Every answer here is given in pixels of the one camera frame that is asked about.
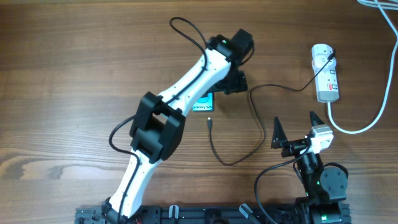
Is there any white power strip cable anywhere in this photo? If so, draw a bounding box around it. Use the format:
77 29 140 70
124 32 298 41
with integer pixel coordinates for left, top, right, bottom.
326 0 398 135

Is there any white power strip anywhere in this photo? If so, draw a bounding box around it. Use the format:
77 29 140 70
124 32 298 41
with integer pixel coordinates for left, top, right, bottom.
312 44 339 103

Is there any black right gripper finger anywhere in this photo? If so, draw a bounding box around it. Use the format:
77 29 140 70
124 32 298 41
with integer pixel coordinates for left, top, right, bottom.
271 116 288 149
310 111 325 126

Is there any white charger adapter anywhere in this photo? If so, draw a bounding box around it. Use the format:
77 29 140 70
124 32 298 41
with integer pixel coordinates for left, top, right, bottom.
312 54 336 72

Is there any black charging cable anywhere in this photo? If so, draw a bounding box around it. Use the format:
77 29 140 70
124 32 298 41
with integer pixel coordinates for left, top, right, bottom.
206 49 336 167

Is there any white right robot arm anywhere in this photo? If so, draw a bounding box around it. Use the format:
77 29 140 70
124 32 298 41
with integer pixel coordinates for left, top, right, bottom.
271 111 352 223

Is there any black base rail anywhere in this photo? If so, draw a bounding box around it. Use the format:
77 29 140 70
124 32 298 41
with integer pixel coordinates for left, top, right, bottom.
74 203 352 224

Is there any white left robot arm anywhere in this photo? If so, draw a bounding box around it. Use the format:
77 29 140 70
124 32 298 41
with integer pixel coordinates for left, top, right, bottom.
101 29 254 223

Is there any blue screen smartphone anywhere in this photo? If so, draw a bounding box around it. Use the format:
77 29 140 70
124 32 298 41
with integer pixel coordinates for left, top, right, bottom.
192 93 214 112

